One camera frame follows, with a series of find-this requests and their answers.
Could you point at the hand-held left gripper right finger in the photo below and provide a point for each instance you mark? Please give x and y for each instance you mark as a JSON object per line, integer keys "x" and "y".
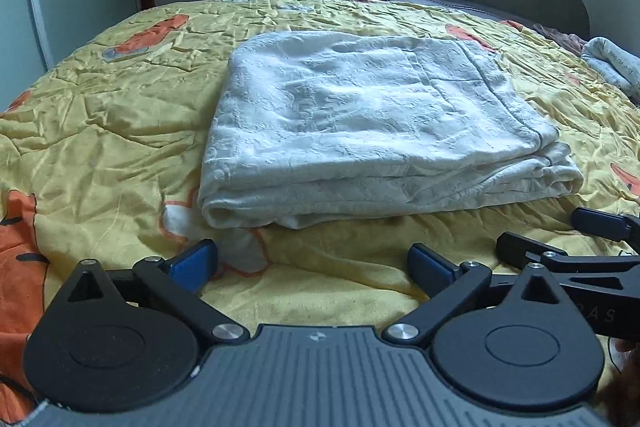
{"x": 430, "y": 267}

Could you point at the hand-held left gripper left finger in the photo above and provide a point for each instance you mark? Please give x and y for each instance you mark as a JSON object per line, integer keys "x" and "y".
{"x": 192, "y": 264}

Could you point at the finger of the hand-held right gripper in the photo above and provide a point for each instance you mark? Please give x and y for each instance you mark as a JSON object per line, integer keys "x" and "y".
{"x": 520, "y": 249}
{"x": 600, "y": 223}

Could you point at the white blanket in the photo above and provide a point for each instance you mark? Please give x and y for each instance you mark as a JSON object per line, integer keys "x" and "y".
{"x": 375, "y": 117}

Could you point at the folded white printed cloth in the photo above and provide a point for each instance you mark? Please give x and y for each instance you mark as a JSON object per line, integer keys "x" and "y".
{"x": 612, "y": 62}

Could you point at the yellow printed quilt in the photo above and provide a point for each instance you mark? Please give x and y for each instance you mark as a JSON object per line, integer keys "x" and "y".
{"x": 100, "y": 132}

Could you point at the pinkish brown cloth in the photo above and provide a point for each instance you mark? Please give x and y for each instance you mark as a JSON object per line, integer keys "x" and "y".
{"x": 557, "y": 38}

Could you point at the grey pillow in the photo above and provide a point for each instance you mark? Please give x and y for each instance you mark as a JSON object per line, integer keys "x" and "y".
{"x": 450, "y": 7}

